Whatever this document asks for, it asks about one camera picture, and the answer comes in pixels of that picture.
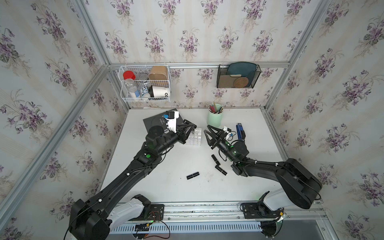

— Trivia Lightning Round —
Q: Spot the white wire basket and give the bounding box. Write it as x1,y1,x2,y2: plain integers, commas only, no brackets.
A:
119,65,171,103

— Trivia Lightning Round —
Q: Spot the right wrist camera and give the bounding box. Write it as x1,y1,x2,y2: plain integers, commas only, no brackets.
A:
223,126,237,141

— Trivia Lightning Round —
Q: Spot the clear plastic bottle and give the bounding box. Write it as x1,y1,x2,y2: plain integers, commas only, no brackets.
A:
125,79,140,99

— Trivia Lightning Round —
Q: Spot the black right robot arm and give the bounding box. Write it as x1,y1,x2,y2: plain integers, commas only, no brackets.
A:
204,125,323,211

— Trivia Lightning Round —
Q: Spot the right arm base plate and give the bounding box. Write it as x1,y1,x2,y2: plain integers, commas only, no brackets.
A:
240,202,284,219

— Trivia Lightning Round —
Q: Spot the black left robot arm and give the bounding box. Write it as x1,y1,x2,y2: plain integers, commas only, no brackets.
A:
68,120,196,240

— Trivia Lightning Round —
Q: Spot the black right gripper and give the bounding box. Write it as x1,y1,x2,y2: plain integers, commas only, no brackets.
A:
203,125,235,164

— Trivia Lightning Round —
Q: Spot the black mesh wall holder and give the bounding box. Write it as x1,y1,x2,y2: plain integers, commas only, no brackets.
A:
216,64,261,89

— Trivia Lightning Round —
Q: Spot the round cork coaster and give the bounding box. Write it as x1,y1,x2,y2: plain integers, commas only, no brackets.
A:
233,77,249,88

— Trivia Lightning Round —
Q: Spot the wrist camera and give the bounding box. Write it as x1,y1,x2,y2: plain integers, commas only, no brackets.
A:
163,111,180,133
223,126,237,141

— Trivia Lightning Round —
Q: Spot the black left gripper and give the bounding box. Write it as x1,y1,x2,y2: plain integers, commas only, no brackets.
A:
157,124,197,158

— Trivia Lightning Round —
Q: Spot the clear acrylic lipstick organizer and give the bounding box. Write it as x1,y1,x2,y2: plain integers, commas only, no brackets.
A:
186,128,203,146

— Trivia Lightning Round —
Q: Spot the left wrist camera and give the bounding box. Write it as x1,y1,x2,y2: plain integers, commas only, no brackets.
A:
163,111,180,133

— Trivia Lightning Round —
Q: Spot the white black cylinder device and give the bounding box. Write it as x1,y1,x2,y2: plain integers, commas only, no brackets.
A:
149,86,170,98

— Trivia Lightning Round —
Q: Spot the teal folder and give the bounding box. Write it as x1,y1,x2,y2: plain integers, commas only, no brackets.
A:
227,62,258,88

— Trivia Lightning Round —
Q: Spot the black lipstick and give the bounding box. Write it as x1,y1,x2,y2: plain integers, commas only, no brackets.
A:
187,172,200,180
215,165,228,176
211,155,221,166

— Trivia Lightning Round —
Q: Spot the red lid jar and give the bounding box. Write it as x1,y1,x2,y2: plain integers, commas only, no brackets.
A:
123,71,136,80

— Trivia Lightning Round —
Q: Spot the green pen cup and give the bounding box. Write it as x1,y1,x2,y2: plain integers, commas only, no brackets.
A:
207,103,224,128

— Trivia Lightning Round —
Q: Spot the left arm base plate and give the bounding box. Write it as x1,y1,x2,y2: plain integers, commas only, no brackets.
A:
132,204,165,221

